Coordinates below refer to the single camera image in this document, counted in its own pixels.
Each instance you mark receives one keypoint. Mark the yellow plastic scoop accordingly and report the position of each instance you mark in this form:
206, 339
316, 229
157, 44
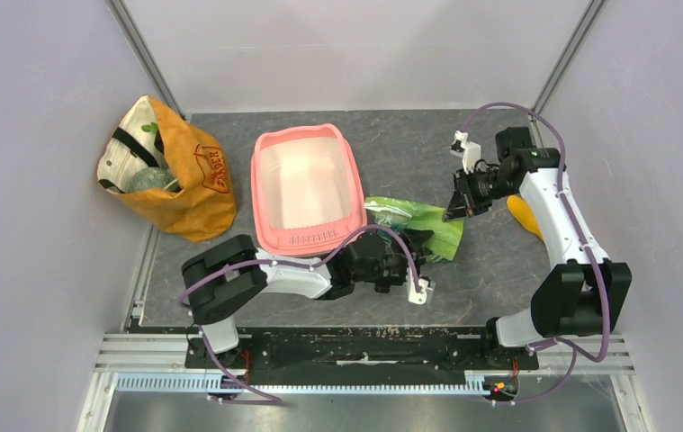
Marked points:
524, 215

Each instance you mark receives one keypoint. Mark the pink plastic litter box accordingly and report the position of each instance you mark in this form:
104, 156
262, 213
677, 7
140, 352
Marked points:
307, 194

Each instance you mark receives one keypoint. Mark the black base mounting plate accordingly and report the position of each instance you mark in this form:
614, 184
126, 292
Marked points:
369, 355

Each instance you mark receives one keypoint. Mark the orange paper tote bag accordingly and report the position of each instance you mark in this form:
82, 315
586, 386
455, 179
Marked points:
151, 134

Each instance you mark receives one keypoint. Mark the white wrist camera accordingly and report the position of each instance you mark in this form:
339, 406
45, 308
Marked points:
420, 291
468, 151

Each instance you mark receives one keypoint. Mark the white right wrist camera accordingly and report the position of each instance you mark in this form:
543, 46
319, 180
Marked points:
468, 151

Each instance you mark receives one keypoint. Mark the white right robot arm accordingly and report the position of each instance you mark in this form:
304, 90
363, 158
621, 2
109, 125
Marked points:
585, 290

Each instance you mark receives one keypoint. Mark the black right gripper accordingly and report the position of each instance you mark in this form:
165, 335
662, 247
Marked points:
456, 207

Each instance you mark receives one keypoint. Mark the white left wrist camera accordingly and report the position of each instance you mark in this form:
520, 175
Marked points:
420, 291

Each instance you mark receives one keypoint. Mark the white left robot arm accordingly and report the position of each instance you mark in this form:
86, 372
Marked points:
224, 278

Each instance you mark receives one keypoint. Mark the green cat litter bag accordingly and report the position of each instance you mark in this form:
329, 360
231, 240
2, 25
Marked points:
399, 214

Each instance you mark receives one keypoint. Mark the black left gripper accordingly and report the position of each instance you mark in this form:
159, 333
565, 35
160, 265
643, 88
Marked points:
417, 239

